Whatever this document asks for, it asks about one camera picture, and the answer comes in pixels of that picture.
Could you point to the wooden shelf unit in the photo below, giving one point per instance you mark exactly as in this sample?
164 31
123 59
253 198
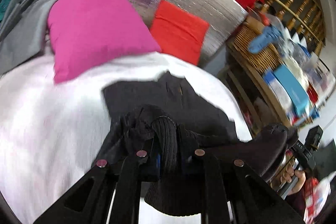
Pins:
244 76

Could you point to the black quilted jacket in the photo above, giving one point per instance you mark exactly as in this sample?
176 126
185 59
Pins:
170 109

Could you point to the grey garment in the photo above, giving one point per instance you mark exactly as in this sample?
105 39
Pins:
23 31

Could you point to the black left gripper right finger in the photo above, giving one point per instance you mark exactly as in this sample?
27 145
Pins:
214 174

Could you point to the light blue cloth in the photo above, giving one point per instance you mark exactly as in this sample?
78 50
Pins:
269 35

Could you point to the magenta pillow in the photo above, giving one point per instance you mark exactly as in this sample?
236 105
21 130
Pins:
89 33

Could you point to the red pillow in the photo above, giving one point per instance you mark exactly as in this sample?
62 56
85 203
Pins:
178 32

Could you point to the person's right hand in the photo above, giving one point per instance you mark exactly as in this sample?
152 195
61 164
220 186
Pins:
294 177

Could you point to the blue white box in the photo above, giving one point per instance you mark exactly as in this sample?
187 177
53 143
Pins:
297 101

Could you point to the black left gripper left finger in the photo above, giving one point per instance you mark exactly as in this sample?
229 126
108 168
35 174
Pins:
107 193

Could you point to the white bed blanket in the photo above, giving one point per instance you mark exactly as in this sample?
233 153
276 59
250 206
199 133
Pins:
50 134

